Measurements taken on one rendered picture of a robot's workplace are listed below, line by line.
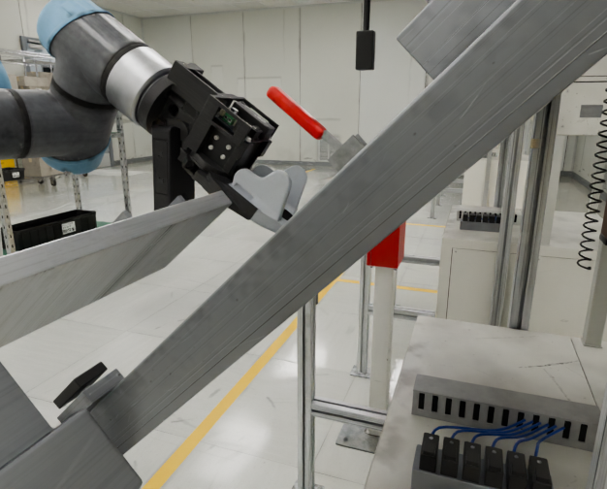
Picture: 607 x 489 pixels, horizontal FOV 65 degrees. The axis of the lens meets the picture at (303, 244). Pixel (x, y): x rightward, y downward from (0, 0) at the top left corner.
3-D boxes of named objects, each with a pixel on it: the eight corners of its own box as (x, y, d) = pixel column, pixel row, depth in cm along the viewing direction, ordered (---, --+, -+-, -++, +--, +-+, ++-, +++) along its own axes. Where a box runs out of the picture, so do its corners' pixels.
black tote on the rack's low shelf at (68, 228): (20, 251, 255) (17, 231, 252) (-3, 248, 260) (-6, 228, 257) (98, 228, 306) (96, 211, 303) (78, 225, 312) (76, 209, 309)
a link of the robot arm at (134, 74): (95, 107, 50) (144, 107, 57) (126, 133, 49) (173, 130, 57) (122, 42, 47) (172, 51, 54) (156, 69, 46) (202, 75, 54)
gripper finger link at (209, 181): (249, 211, 45) (185, 154, 47) (241, 223, 46) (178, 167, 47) (271, 205, 49) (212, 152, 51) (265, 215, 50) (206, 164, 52)
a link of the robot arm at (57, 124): (-7, 142, 57) (5, 59, 50) (83, 138, 65) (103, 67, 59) (24, 185, 54) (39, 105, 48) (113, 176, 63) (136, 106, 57)
